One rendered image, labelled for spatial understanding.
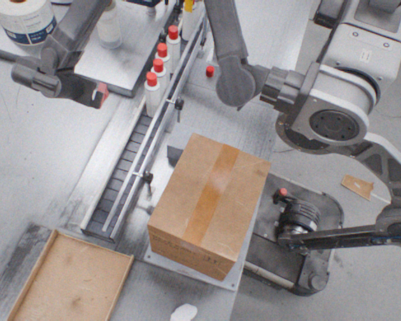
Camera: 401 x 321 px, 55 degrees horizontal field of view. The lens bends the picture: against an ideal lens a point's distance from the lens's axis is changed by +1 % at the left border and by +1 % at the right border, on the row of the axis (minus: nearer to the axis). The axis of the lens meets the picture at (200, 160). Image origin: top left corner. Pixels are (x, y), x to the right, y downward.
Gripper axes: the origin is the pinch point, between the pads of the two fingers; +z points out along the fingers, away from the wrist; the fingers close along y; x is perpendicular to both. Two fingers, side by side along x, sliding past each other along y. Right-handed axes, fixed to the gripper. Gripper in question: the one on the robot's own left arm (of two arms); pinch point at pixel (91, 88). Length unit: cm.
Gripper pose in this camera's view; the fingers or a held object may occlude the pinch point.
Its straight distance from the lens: 112.3
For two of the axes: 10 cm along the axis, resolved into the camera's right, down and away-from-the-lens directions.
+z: 2.0, -1.4, 9.7
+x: -3.4, 9.2, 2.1
